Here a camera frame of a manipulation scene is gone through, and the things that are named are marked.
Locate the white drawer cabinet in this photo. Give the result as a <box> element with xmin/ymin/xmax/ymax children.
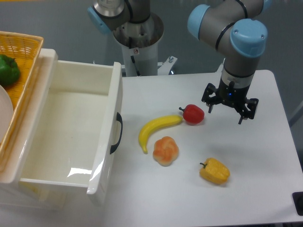
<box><xmin>0</xmin><ymin>49</ymin><xmax>66</xmax><ymax>210</ymax></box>

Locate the black corner object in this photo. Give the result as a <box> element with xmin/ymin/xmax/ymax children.
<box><xmin>292</xmin><ymin>192</ymin><xmax>303</xmax><ymax>216</ymax></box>

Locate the white metal base bracket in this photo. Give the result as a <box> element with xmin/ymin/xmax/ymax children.
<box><xmin>158</xmin><ymin>56</ymin><xmax>178</xmax><ymax>75</ymax></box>

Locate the red bell pepper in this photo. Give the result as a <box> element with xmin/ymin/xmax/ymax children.
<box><xmin>179</xmin><ymin>104</ymin><xmax>205</xmax><ymax>125</ymax></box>

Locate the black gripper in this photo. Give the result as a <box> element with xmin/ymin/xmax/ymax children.
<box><xmin>201</xmin><ymin>79</ymin><xmax>258</xmax><ymax>124</ymax></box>

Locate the yellow woven basket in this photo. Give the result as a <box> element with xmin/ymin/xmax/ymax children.
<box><xmin>0</xmin><ymin>31</ymin><xmax>44</xmax><ymax>171</ymax></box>

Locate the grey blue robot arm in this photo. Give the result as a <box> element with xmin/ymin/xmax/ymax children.
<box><xmin>88</xmin><ymin>0</ymin><xmax>271</xmax><ymax>120</ymax></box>

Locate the yellow bell pepper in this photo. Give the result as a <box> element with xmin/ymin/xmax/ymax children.
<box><xmin>199</xmin><ymin>157</ymin><xmax>230</xmax><ymax>185</ymax></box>

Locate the yellow banana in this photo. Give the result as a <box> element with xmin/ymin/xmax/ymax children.
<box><xmin>138</xmin><ymin>115</ymin><xmax>183</xmax><ymax>154</ymax></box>

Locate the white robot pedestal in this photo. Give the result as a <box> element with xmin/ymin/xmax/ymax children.
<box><xmin>113</xmin><ymin>13</ymin><xmax>164</xmax><ymax>77</ymax></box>

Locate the white plate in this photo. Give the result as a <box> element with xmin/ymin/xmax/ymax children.
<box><xmin>0</xmin><ymin>86</ymin><xmax>14</xmax><ymax>143</ymax></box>

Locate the green bell pepper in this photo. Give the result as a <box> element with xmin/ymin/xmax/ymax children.
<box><xmin>0</xmin><ymin>54</ymin><xmax>20</xmax><ymax>87</ymax></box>

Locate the white open drawer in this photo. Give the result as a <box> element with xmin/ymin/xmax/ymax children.
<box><xmin>21</xmin><ymin>61</ymin><xmax>123</xmax><ymax>206</ymax></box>

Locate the black drawer handle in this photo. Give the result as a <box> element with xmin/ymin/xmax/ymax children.
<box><xmin>110</xmin><ymin>112</ymin><xmax>124</xmax><ymax>154</ymax></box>

